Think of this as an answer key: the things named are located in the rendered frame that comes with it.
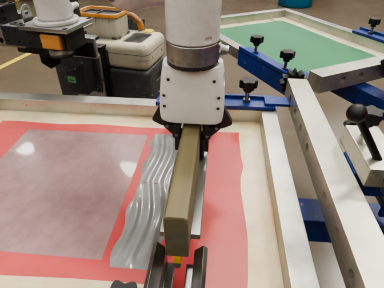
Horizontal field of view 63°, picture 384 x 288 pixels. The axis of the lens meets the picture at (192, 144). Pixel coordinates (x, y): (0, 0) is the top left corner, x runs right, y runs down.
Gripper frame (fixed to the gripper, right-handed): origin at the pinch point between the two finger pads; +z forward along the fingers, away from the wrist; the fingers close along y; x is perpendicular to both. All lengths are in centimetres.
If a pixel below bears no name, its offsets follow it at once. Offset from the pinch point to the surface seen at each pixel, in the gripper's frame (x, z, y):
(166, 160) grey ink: -6.6, 9.6, 6.0
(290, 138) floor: -161, 106, -62
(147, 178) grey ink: -0.6, 9.5, 8.9
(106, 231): 12.1, 10.2, 13.1
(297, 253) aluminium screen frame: 15.9, 6.5, -16.6
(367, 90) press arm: -53, 13, -52
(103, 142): -12.7, 10.5, 21.9
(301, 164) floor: -128, 106, -65
